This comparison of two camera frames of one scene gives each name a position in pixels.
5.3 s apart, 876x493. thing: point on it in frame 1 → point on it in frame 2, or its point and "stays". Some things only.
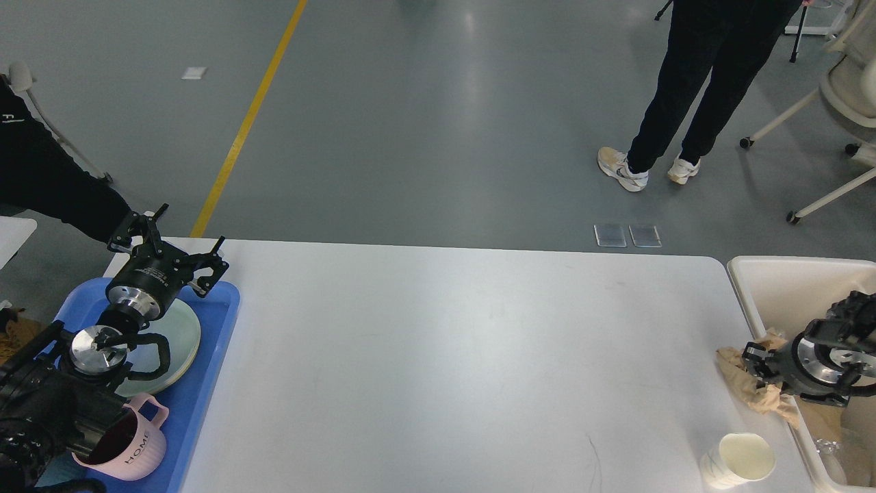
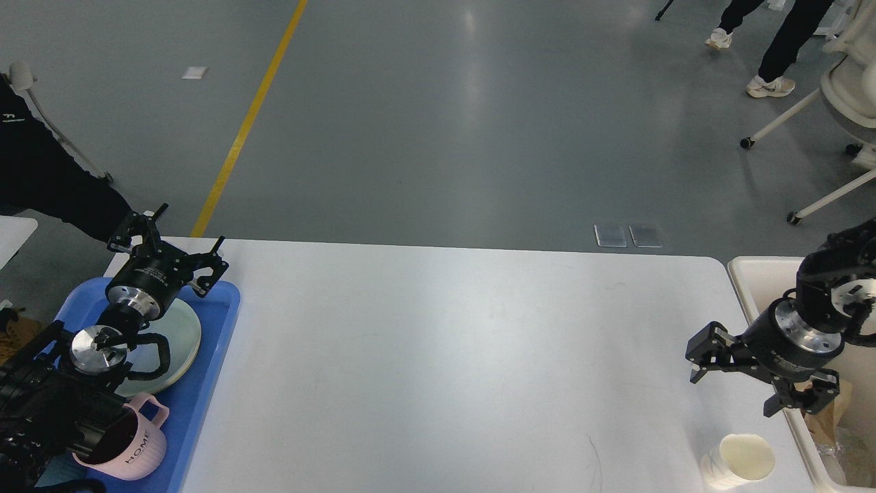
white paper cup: (740, 458) stays
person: (731, 40) → (782, 48)
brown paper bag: (824, 421) stays
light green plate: (178, 323) stays
